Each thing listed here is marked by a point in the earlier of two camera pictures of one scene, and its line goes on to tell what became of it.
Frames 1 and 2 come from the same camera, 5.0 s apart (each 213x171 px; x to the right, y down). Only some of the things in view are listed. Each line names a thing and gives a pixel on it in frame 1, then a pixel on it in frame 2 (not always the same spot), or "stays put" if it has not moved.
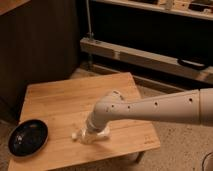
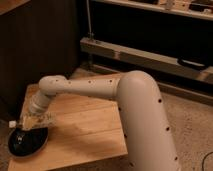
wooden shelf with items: x=194 y=8 stays put
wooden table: x=65 y=107 stays put
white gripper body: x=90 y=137 → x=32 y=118
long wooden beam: x=146 y=59 stays put
